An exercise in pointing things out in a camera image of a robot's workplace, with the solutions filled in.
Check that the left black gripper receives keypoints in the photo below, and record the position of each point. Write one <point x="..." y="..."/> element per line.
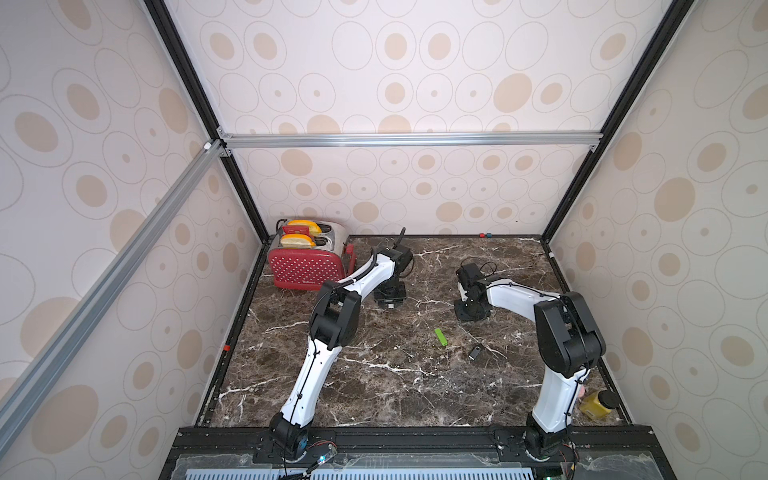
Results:
<point x="397" y="300"/>

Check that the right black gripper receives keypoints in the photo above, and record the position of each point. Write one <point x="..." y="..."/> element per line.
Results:
<point x="471" y="309"/>

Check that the green usb drive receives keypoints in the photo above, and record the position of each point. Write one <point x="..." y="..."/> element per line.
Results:
<point x="441" y="337"/>

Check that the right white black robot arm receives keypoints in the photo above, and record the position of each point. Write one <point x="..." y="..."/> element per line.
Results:
<point x="569" y="343"/>

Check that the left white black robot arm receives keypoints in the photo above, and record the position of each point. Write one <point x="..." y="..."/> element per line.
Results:
<point x="332" y="325"/>

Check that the red toaster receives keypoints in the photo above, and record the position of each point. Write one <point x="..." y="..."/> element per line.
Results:
<point x="332" y="259"/>

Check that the back toast slice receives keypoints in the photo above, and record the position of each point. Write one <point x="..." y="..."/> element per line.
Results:
<point x="303" y="227"/>

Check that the toast slice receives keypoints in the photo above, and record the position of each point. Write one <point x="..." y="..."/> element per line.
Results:
<point x="295" y="240"/>
<point x="303" y="227"/>

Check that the front toast slice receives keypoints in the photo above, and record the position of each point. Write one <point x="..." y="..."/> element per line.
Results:
<point x="295" y="240"/>

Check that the horizontal aluminium bar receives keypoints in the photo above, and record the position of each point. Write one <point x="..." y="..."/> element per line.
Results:
<point x="399" y="140"/>

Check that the left diagonal aluminium bar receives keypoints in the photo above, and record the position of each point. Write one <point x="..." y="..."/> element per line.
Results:
<point x="21" y="403"/>

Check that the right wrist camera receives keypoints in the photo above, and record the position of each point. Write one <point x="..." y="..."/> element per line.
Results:
<point x="467" y="275"/>

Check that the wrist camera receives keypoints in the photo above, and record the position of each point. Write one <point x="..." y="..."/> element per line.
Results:
<point x="467" y="275"/>
<point x="399" y="254"/>

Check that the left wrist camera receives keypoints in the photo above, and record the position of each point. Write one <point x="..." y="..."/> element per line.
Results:
<point x="399" y="254"/>

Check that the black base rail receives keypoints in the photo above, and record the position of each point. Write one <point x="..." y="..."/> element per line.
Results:
<point x="495" y="452"/>

